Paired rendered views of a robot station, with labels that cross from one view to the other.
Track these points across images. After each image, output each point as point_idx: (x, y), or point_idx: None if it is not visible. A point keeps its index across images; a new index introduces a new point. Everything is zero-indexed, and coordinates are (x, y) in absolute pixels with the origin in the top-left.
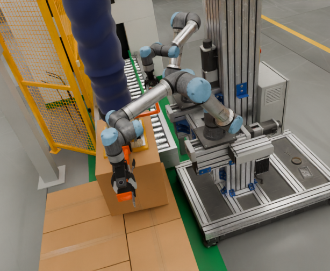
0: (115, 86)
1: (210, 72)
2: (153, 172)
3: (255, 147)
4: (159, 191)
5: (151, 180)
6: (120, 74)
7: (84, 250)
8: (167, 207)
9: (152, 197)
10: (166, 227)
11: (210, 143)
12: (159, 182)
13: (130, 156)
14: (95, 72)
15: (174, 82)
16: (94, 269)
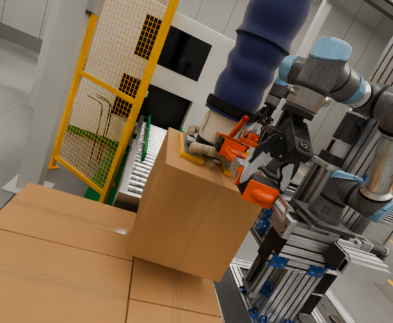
0: (266, 68)
1: (344, 144)
2: (243, 215)
3: (370, 261)
4: (224, 252)
5: (230, 225)
6: (281, 59)
7: (43, 288)
8: (201, 291)
9: (208, 257)
10: (197, 320)
11: (324, 223)
12: (238, 236)
13: (219, 175)
14: (262, 29)
15: (379, 90)
16: None
